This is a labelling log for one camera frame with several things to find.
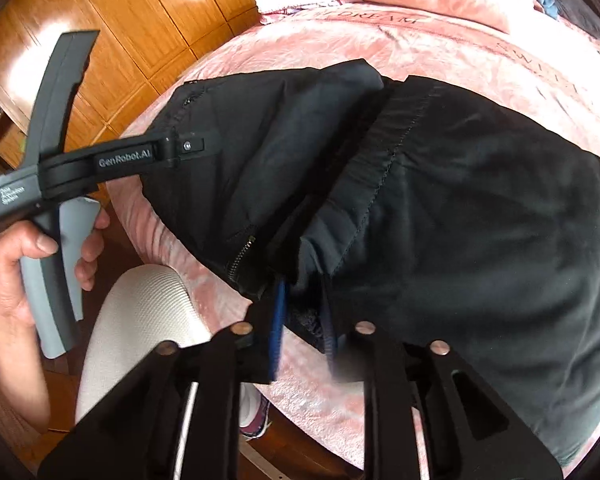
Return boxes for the black quilted pants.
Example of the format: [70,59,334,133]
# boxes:
[140,58,600,467]

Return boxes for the white folded towel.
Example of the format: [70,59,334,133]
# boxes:
[255,0,332,14]

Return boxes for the dark grey pillow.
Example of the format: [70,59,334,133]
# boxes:
[544,0,600,43]

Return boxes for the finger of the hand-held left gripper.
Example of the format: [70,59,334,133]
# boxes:
[167,129,209,166]

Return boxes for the pink printed bed blanket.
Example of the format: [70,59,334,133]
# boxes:
[105,0,600,477]

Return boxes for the person's left hand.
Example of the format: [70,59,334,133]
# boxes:
[0,208,111,330]

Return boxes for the person's leg in white pants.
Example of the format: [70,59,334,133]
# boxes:
[75,265,217,427]

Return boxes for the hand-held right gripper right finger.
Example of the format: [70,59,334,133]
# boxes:
[322,279,564,480]

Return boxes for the person's left forearm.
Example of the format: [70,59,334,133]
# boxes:
[0,322,52,434]

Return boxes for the wooden wardrobe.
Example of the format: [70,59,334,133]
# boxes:
[0,0,287,246]

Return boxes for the maroon and white shoe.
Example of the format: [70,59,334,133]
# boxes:
[238,382,274,442]

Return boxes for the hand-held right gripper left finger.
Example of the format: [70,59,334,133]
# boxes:
[37,279,287,480]

